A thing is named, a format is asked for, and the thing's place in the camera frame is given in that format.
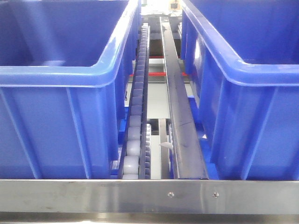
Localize blue destination bin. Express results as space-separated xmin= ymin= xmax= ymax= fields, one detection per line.
xmin=0 ymin=0 xmax=140 ymax=179
xmin=181 ymin=0 xmax=299 ymax=180

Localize steel divider rail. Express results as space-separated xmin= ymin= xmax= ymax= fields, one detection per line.
xmin=160 ymin=17 xmax=209 ymax=180

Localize white roller conveyor track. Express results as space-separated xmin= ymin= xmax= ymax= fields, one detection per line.
xmin=118 ymin=23 xmax=150 ymax=179

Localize blue destination bin left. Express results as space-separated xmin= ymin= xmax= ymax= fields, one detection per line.
xmin=0 ymin=0 xmax=140 ymax=179

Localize steel front shelf bar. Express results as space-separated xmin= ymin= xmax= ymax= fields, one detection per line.
xmin=0 ymin=179 xmax=299 ymax=215

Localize blue destination bin right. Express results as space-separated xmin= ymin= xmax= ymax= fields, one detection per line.
xmin=181 ymin=0 xmax=299 ymax=180

